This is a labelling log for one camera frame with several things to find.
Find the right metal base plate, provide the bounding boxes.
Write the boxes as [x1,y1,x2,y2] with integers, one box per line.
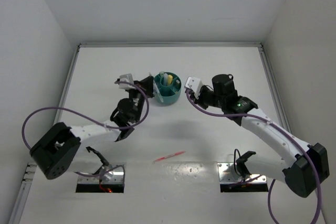
[217,162,267,185]

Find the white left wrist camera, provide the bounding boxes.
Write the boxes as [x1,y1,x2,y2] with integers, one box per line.
[116,73,134,90]

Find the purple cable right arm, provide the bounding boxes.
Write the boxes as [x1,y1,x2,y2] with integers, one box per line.
[185,89,323,224]

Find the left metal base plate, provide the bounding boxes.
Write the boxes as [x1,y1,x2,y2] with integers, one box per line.
[90,164,126,185]

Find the yellow highlighter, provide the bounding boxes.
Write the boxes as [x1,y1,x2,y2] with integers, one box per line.
[166,74,173,86]

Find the blue highlighter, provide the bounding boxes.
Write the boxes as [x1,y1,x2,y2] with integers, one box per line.
[163,73,169,86]

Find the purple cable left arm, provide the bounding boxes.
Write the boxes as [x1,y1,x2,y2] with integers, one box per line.
[21,78,150,177]

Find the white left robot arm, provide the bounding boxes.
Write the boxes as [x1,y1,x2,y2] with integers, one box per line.
[29,74,154,180]

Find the teal round divided organizer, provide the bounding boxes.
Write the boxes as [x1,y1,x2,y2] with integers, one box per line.
[155,72,182,105]

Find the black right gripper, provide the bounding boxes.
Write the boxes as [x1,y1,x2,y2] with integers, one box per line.
[189,85,225,110]

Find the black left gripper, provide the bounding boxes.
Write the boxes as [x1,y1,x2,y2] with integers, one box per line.
[129,75,154,122]

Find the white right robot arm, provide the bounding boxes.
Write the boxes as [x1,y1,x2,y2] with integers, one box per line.
[188,74,330,198]

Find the metal base plate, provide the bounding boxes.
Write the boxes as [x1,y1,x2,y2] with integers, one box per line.
[90,164,126,185]
[217,162,267,185]

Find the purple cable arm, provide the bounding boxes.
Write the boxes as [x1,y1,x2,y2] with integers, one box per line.
[185,89,323,224]
[21,78,150,177]

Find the green pen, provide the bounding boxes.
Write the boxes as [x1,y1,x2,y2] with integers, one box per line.
[149,72,164,104]

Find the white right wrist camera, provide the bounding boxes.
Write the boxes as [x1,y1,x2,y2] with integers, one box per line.
[184,77,203,99]

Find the pink pen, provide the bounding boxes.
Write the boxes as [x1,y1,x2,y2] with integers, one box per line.
[153,151,186,163]

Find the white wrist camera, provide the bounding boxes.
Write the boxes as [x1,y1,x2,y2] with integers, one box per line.
[184,77,203,99]
[116,73,134,90]

